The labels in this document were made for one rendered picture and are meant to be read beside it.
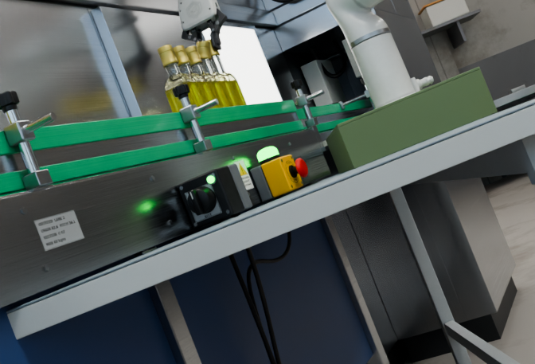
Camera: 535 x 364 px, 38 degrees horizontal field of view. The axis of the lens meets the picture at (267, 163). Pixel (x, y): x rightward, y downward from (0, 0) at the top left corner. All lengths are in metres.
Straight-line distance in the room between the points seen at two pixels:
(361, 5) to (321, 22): 1.14
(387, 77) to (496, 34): 7.47
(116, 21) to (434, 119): 0.80
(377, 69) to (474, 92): 0.23
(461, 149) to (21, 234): 0.53
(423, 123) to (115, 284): 0.82
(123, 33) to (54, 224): 0.96
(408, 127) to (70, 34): 0.77
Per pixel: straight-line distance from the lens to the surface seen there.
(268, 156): 1.53
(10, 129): 1.04
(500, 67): 9.07
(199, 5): 2.01
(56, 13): 1.79
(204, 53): 1.92
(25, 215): 0.99
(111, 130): 1.23
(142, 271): 0.91
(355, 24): 1.71
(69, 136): 1.14
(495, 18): 9.17
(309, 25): 2.86
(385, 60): 1.69
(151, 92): 1.90
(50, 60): 1.69
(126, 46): 1.89
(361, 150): 1.52
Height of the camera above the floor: 0.76
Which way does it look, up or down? 2 degrees up
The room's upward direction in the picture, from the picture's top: 22 degrees counter-clockwise
